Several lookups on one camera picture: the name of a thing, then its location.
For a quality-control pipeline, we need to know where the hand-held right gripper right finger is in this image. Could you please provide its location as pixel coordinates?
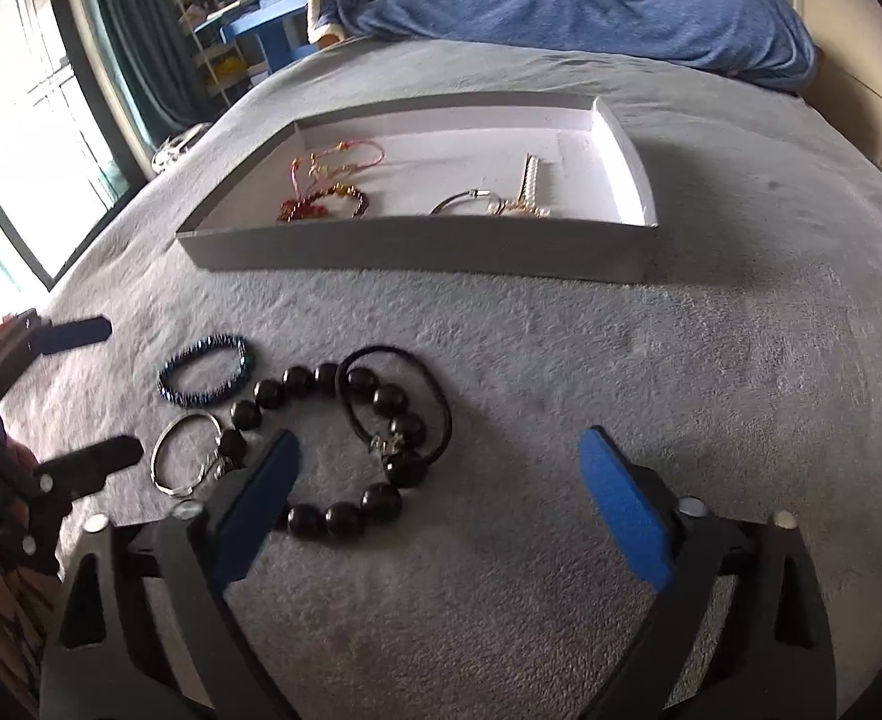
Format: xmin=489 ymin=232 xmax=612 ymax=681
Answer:
xmin=577 ymin=426 xmax=836 ymax=720

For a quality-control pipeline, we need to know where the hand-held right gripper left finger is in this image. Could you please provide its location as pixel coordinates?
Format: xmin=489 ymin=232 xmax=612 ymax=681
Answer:
xmin=40 ymin=427 xmax=303 ymax=720

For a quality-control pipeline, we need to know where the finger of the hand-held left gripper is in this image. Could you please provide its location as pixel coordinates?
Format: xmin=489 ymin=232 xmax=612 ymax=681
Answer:
xmin=32 ymin=435 xmax=144 ymax=500
xmin=0 ymin=315 xmax=112 ymax=357

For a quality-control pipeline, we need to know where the silver metal ring bracelet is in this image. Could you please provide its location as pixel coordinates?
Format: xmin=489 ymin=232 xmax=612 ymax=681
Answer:
xmin=151 ymin=409 xmax=232 ymax=500

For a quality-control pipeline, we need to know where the black hair tie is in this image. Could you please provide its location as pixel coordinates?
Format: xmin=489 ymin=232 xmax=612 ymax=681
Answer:
xmin=334 ymin=345 xmax=453 ymax=462

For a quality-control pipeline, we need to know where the blue bead bracelet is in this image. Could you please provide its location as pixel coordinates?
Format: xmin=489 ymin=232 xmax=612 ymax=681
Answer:
xmin=157 ymin=335 xmax=254 ymax=407

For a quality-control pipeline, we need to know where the black large bead bracelet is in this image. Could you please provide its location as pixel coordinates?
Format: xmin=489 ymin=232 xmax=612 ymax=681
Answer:
xmin=220 ymin=361 xmax=431 ymax=541

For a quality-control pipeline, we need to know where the dark red bead bracelet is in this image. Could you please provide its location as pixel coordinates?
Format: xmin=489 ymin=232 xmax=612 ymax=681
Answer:
xmin=276 ymin=184 xmax=371 ymax=224

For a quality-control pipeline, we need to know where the grey cardboard box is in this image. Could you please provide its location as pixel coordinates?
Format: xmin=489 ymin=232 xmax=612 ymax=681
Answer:
xmin=176 ymin=92 xmax=659 ymax=284

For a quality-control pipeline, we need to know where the small white pearl bracelet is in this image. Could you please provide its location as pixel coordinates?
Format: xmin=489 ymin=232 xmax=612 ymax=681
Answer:
xmin=486 ymin=196 xmax=554 ymax=220

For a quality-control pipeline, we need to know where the pink cord bracelet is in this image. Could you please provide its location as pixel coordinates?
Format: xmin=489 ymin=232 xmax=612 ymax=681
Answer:
xmin=289 ymin=136 xmax=386 ymax=192

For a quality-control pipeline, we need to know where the pearl hair clip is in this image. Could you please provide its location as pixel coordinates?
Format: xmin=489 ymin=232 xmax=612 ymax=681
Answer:
xmin=520 ymin=154 xmax=547 ymax=203

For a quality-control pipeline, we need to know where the silver bangle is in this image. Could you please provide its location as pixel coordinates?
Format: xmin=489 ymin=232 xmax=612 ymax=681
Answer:
xmin=431 ymin=187 xmax=502 ymax=216

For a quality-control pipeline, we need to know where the grey bed blanket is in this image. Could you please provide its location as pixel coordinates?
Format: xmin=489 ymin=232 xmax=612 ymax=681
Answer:
xmin=0 ymin=37 xmax=882 ymax=720

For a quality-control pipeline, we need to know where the window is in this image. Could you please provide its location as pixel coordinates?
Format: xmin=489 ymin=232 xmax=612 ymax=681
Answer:
xmin=0 ymin=0 xmax=142 ymax=293

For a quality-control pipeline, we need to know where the teal curtain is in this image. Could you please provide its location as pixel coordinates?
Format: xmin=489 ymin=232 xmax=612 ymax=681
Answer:
xmin=85 ymin=0 xmax=213 ymax=136

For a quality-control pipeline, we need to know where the white shelf cart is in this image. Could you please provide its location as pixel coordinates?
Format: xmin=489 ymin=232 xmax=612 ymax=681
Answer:
xmin=171 ymin=0 xmax=254 ymax=106

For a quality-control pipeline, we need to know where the blue desk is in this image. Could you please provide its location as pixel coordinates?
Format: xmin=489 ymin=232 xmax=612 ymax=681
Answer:
xmin=193 ymin=0 xmax=352 ymax=68

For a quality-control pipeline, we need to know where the blue duvet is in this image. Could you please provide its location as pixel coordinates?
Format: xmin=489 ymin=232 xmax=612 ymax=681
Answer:
xmin=307 ymin=0 xmax=817 ymax=91

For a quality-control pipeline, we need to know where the beige wardrobe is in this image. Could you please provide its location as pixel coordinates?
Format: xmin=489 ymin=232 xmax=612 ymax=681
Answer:
xmin=793 ymin=0 xmax=882 ymax=188

